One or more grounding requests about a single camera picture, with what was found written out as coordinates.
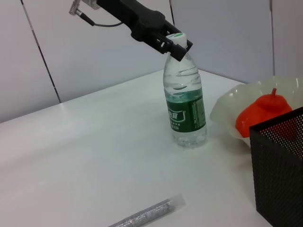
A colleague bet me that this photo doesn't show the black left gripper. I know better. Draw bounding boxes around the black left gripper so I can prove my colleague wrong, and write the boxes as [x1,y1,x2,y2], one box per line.
[97,0,194,62]

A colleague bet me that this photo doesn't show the clear green-label water bottle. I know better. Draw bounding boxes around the clear green-label water bottle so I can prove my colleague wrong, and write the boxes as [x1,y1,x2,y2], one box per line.
[163,32,208,148]

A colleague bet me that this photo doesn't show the red-orange toy orange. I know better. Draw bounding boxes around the red-orange toy orange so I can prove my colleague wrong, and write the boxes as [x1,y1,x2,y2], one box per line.
[235,87,293,139]

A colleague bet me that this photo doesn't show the translucent green wavy fruit plate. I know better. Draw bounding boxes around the translucent green wavy fruit plate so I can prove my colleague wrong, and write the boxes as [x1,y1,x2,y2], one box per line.
[210,75,303,148]

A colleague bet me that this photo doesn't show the black mesh pen holder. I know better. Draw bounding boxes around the black mesh pen holder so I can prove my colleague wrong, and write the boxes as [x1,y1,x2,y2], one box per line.
[249,106,303,227]

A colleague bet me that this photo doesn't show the grey glitter pen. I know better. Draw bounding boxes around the grey glitter pen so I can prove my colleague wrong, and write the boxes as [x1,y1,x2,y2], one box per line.
[107,193,186,227]

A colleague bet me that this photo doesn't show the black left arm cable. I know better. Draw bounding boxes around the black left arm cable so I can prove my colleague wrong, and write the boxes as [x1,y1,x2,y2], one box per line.
[68,1,124,27]

